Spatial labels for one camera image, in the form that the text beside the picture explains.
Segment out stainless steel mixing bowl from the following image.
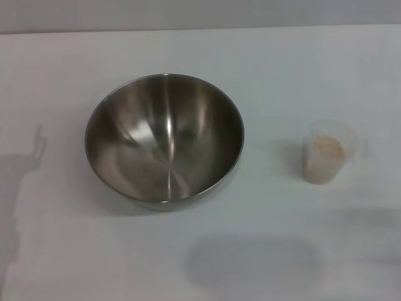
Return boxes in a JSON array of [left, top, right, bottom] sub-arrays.
[[84, 73, 245, 213]]

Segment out clear plastic measuring cup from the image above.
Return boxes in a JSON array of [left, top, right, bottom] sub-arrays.
[[302, 119, 368, 186]]

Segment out white uncooked rice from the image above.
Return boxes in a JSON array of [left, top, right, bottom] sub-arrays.
[[305, 134, 345, 184]]

